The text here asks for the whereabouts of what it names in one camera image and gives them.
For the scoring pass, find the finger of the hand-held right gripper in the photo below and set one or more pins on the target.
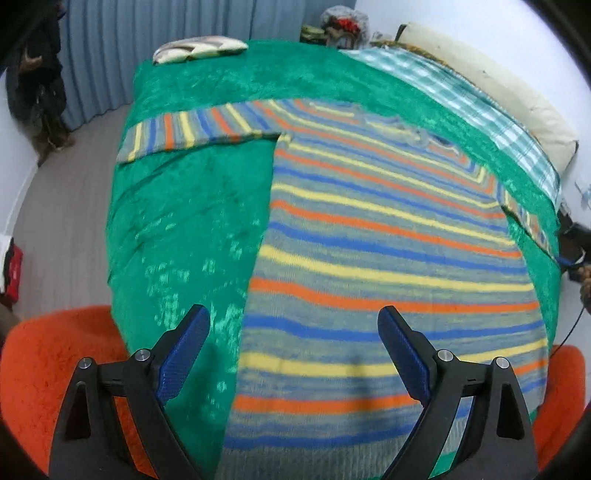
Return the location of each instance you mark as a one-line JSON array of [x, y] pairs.
[[575, 230], [567, 264]]

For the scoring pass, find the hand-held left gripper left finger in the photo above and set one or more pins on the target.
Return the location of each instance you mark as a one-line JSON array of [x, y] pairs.
[[182, 355]]

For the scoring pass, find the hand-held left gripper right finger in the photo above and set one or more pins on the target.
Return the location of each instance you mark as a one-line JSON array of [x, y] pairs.
[[406, 355]]

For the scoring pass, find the striped knit sweater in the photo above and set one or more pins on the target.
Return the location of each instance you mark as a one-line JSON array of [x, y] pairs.
[[378, 258]]

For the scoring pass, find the pile of bags and clothes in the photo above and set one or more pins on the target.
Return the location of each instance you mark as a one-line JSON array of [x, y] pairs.
[[344, 25]]

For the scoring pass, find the dark hanging clothes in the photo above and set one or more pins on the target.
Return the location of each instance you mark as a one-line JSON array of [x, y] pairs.
[[39, 78]]

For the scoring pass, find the green floral blanket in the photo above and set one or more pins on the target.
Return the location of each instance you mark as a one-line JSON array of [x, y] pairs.
[[194, 221]]

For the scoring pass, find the cream long pillow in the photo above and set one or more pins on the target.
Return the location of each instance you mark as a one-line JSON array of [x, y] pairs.
[[498, 78]]

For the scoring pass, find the green plaid bed sheet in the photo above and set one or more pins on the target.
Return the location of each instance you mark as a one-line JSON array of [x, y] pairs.
[[461, 92]]

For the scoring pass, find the red box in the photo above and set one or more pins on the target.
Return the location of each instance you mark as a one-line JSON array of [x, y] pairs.
[[11, 277]]

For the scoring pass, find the grey blue curtain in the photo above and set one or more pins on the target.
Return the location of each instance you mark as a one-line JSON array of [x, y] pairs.
[[147, 50]]

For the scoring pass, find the brown white patterned pillow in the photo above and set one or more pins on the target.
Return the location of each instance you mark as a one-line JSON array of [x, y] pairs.
[[198, 48]]

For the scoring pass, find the blue wall sticker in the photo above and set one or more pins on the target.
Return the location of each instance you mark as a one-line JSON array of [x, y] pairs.
[[584, 194]]

